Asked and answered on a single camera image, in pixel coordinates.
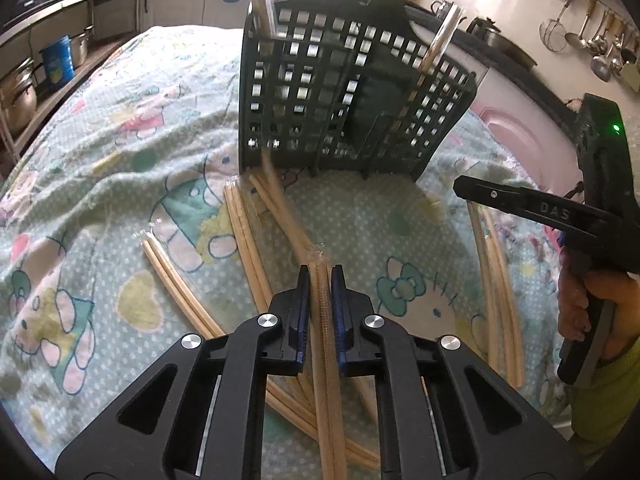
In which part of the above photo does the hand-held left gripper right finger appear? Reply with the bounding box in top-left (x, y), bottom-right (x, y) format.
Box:
top-left (330, 265), bottom-right (586, 480)

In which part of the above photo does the row of hanging steel utensils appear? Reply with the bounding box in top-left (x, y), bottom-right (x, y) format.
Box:
top-left (539, 0), bottom-right (640, 83)

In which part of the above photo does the person's right hand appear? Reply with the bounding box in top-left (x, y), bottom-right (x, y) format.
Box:
top-left (556, 259), bottom-right (640, 361)

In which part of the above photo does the black kitchen countertop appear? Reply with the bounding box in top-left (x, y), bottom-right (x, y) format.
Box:
top-left (137, 0), bottom-right (541, 73)

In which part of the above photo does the small steel pot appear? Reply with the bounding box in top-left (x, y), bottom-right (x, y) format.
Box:
top-left (70, 25), bottom-right (97, 68)

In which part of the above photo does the steel jug with lid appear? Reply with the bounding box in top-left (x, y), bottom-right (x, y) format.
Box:
top-left (467, 16), bottom-right (501, 41)

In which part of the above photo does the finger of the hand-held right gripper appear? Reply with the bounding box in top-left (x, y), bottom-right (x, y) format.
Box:
top-left (454, 175), bottom-right (617, 240)

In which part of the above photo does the person's right forearm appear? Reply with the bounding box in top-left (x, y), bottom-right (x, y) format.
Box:
top-left (570, 337), bottom-right (640, 467)

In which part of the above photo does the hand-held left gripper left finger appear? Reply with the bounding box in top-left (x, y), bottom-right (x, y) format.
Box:
top-left (55, 264), bottom-right (313, 480)

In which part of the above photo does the large steel pot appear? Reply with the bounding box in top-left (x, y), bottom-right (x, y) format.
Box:
top-left (0, 57), bottom-right (40, 136)

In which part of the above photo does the black plastic utensil basket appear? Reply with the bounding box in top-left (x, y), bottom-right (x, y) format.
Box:
top-left (237, 0), bottom-right (478, 183)

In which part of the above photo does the cartoon cat printed blanket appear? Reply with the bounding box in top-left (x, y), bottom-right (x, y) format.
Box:
top-left (0, 25), bottom-right (576, 480)

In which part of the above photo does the wooden chopstick pair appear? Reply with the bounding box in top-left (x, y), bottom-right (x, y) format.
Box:
top-left (307, 242), bottom-right (348, 480)
top-left (223, 184), bottom-right (321, 411)
top-left (467, 202), bottom-right (506, 361)
top-left (482, 207), bottom-right (525, 390)
top-left (141, 239), bottom-right (383, 471)
top-left (422, 2), bottom-right (463, 73)
top-left (248, 150), bottom-right (378, 423)
top-left (242, 0), bottom-right (278, 41)

